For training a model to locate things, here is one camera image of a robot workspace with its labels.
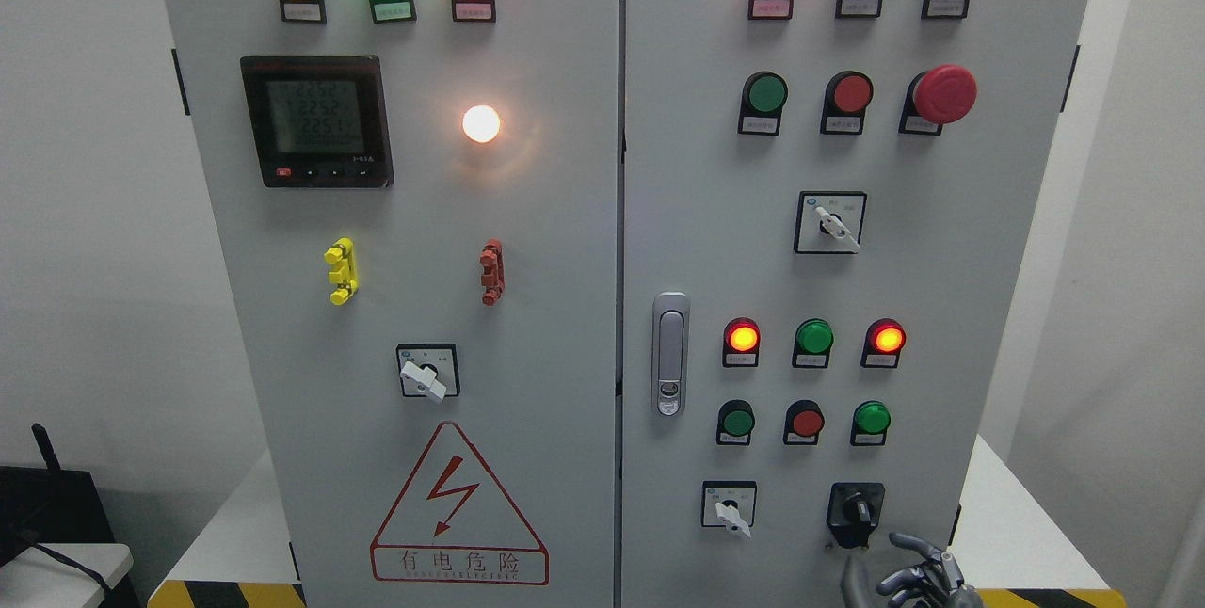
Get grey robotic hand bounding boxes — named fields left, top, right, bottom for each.
left=840, top=532, right=984, bottom=607

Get black rotary knob switch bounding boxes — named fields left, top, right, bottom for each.
left=825, top=482, right=886, bottom=551

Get green push button lower right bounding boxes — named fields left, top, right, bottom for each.
left=850, top=399, right=892, bottom=445

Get green push button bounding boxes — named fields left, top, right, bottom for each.
left=737, top=71, right=788, bottom=136
left=715, top=399, right=756, bottom=445
left=850, top=399, right=892, bottom=445

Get red push button lower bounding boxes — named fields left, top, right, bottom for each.
left=782, top=399, right=825, bottom=445

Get red push button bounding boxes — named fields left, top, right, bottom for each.
left=782, top=399, right=825, bottom=445
left=819, top=71, right=874, bottom=136

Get red indicator middle right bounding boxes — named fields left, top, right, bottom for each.
left=860, top=319, right=907, bottom=368

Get green push button lower left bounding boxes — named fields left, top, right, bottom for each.
left=715, top=399, right=756, bottom=445

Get green indicator middle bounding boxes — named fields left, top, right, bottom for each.
left=792, top=319, right=834, bottom=368

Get red lit indicator middle left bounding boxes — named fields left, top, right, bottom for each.
left=722, top=317, right=762, bottom=368

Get grey electrical control cabinet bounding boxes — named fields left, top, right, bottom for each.
left=165, top=0, right=1087, bottom=607

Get red emergency stop mushroom button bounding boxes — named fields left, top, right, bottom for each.
left=898, top=64, right=978, bottom=136

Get red electrical hazard warning sticker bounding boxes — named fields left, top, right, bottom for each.
left=370, top=421, right=548, bottom=585

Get red push button upper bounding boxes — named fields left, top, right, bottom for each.
left=819, top=71, right=874, bottom=136

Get green push button upper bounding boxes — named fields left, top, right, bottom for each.
left=737, top=71, right=788, bottom=136

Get red terminal connector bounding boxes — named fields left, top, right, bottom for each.
left=478, top=238, right=506, bottom=305

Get white glowing pilot lamp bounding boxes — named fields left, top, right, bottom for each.
left=462, top=104, right=501, bottom=144

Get yellow terminal connector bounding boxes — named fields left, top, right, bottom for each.
left=323, top=236, right=359, bottom=305

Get black digital power meter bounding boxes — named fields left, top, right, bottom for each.
left=240, top=55, right=394, bottom=188

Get black device with antenna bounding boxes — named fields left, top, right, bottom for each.
left=1, top=424, right=116, bottom=565

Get lower white selector switch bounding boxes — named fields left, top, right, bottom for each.
left=700, top=480, right=757, bottom=538

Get upper right white selector switch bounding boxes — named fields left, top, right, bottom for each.
left=795, top=191, right=868, bottom=255

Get silver door latch handle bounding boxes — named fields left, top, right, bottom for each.
left=651, top=293, right=690, bottom=418

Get left door white selector switch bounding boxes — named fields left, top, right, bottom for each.
left=396, top=343, right=460, bottom=403

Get white box with cable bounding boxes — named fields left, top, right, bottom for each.
left=1, top=543, right=133, bottom=607

